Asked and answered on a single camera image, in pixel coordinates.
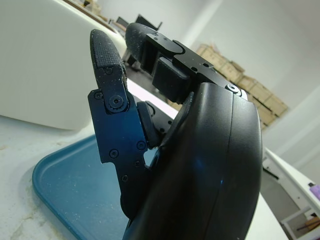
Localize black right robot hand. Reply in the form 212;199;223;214
86;22;264;240

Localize blue plastic tray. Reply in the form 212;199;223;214
31;134;161;240

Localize cream two-slot toaster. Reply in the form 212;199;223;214
0;0;126;131

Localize stacked wooden crates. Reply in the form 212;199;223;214
196;43;289;131

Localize white side desk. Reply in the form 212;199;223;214
261;146;320;240

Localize black computer monitor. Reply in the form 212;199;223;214
134;14;163;31

